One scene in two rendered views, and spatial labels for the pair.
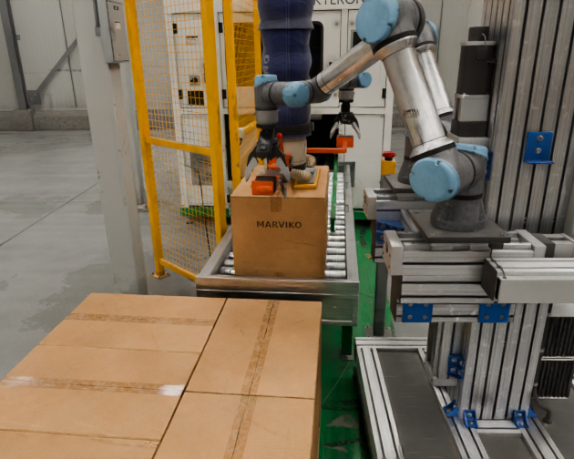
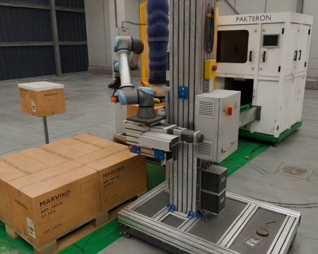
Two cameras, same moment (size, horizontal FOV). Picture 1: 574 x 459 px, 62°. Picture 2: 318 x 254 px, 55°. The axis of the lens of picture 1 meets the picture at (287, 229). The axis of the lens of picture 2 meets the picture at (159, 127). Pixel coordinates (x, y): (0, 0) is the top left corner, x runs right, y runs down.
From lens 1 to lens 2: 1.90 m
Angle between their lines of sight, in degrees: 32
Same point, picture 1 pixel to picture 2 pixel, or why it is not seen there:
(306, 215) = not seen: hidden behind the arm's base
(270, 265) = not seen: hidden behind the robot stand
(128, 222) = (121, 115)
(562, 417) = (214, 223)
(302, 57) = (159, 52)
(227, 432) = (67, 169)
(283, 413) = (86, 170)
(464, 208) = (140, 110)
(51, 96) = not seen: hidden behind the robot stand
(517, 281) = (143, 137)
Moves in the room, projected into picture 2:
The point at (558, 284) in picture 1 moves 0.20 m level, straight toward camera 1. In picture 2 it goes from (154, 140) to (126, 145)
